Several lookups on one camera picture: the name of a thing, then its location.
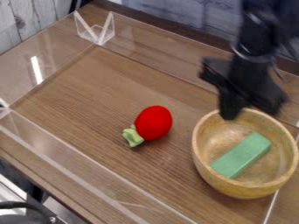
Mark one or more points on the green rectangular block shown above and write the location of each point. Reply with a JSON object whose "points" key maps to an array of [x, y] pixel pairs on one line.
{"points": [[241, 155]]}

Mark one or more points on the red plush strawberry toy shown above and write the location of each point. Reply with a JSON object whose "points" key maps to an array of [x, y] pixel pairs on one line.
{"points": [[151, 126]]}

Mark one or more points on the black metal bracket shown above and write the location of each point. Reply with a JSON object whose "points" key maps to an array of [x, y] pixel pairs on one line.
{"points": [[41, 212]]}

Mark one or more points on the brown wooden bowl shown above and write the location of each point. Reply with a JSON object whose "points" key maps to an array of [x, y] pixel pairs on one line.
{"points": [[215, 135]]}

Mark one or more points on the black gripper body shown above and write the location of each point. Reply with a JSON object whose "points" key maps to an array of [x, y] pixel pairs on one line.
{"points": [[240, 76]]}

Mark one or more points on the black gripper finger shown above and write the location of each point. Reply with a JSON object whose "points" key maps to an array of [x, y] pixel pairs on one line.
{"points": [[271, 106], [231, 103]]}

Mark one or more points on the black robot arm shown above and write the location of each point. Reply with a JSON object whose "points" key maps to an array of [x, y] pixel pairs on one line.
{"points": [[268, 27]]}

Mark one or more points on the clear acrylic enclosure wall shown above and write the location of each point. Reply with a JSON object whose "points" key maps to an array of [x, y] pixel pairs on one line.
{"points": [[72, 94]]}

